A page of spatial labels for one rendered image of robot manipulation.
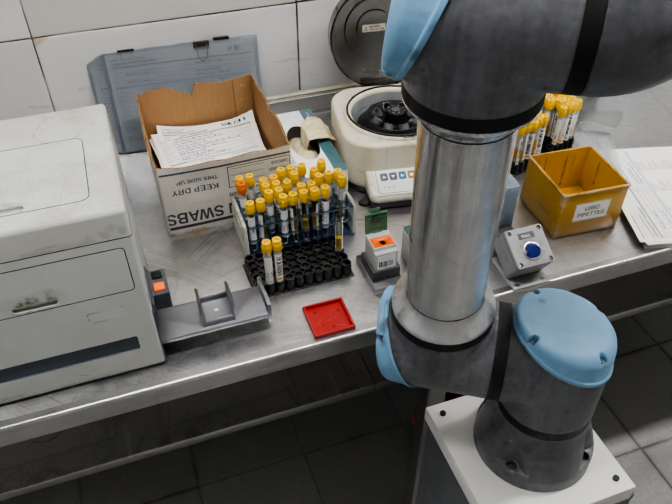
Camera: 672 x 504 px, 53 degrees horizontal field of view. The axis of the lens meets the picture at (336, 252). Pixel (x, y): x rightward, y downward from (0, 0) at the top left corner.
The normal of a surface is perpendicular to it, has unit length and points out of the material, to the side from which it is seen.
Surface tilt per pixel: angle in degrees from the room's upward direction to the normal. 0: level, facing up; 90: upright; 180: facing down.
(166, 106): 88
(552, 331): 7
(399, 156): 90
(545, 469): 72
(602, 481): 1
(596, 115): 0
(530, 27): 81
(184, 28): 90
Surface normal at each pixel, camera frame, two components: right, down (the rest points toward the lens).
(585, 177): -0.96, 0.18
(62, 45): 0.33, 0.63
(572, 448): 0.36, 0.35
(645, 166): -0.01, -0.74
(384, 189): 0.07, -0.40
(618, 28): -0.19, 0.46
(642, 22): 0.03, 0.40
